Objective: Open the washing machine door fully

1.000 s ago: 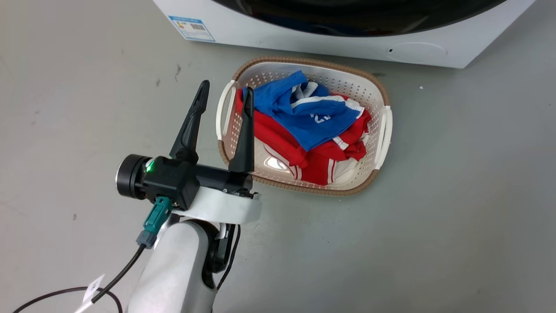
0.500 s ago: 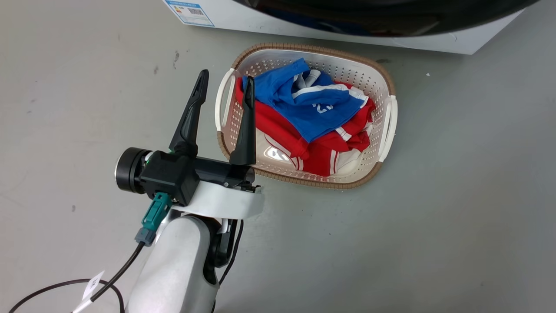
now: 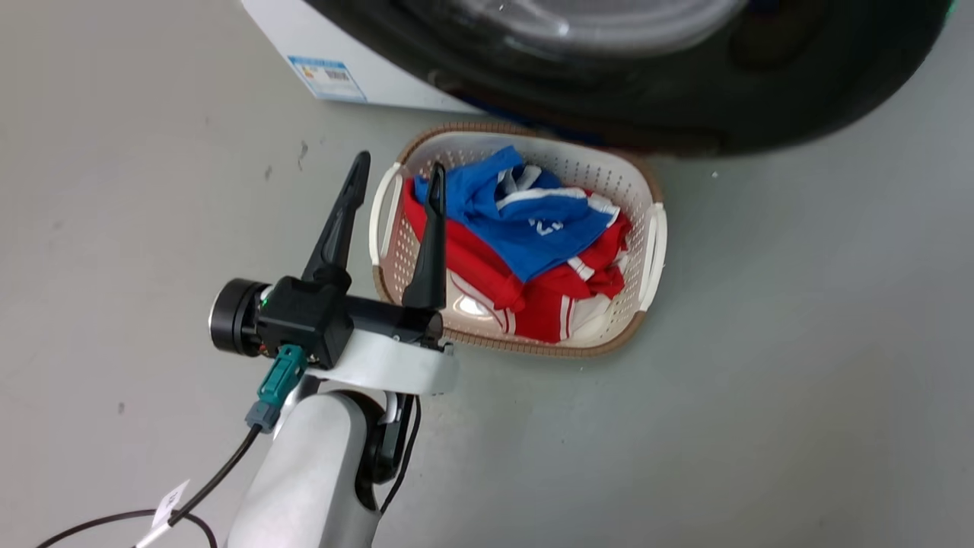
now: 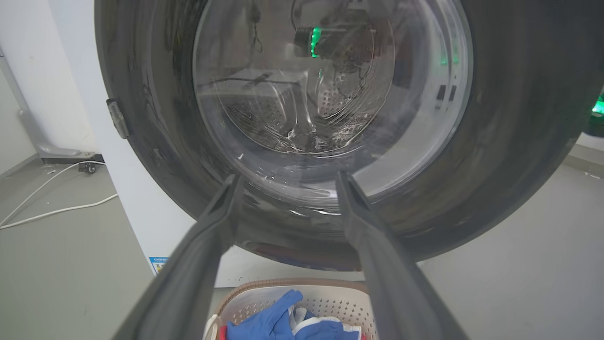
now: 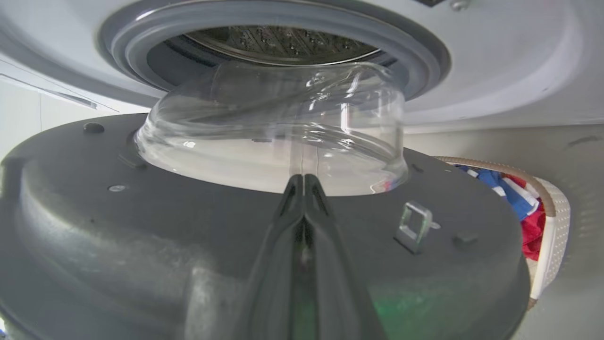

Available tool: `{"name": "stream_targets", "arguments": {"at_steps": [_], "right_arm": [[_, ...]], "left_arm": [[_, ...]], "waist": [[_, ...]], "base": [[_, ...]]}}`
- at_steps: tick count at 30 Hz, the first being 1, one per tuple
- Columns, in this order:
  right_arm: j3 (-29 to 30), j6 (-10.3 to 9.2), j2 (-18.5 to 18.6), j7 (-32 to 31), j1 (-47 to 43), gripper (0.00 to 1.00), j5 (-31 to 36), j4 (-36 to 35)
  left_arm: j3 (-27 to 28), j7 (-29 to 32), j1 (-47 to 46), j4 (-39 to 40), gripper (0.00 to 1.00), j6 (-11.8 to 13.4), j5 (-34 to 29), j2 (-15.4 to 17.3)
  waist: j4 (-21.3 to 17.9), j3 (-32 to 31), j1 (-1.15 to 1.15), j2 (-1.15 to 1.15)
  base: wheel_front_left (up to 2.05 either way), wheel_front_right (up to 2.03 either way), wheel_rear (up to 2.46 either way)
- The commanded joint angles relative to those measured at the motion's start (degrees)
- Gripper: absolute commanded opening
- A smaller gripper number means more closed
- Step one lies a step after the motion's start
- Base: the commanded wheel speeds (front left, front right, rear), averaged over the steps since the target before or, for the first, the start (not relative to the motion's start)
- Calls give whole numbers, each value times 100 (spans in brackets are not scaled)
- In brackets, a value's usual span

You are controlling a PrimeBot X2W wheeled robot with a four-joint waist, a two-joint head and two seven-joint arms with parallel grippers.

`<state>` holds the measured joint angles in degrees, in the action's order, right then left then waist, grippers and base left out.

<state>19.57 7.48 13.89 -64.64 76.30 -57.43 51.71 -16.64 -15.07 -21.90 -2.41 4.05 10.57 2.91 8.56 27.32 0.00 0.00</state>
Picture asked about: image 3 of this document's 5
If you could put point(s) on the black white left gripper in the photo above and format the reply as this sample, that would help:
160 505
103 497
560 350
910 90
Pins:
312 316

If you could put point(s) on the white washing machine body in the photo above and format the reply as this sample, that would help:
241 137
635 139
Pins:
335 38

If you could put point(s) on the black round washing machine door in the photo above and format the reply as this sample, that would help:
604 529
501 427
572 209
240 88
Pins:
799 84

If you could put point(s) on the blue garment with white trim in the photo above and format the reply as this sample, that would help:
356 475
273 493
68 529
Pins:
533 228

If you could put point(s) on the blue energy label sticker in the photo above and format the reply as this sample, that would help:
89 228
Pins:
327 78

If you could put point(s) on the red garment with white stripes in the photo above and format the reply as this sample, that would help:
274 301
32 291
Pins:
548 304

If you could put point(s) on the beige plastic laundry basket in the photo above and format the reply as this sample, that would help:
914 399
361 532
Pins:
609 179

